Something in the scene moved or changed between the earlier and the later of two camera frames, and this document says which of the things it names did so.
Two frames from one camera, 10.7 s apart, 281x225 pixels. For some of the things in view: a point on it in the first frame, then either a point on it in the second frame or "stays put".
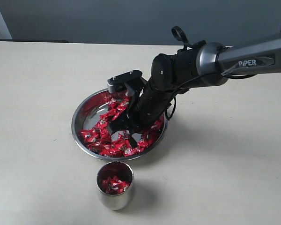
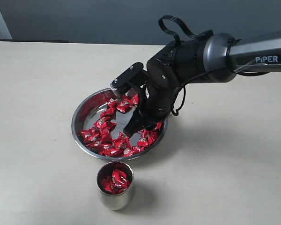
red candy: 105,184 stays put
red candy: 114,185 -> 119,180
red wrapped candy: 91,136 stays put
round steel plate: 91,120 stays put
